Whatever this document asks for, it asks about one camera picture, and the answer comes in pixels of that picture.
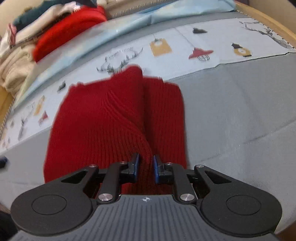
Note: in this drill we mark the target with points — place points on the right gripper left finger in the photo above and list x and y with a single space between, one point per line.
63 204

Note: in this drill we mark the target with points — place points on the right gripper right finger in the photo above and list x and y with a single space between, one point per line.
228 205

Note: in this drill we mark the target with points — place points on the dark red knit sweater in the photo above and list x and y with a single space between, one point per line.
107 121

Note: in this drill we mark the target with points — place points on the grey printed bed sheet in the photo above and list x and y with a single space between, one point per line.
238 87

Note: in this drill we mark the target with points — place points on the beige folded blanket stack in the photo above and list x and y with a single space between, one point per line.
16 67

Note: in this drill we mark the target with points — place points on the bright red folded blanket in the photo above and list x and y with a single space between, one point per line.
68 28

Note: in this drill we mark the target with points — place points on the teal shark plush toy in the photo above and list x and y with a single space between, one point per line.
31 15

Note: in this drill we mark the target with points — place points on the light blue patterned quilt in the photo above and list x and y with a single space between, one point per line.
126 17

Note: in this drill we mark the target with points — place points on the wooden bed frame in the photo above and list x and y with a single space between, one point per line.
273 24

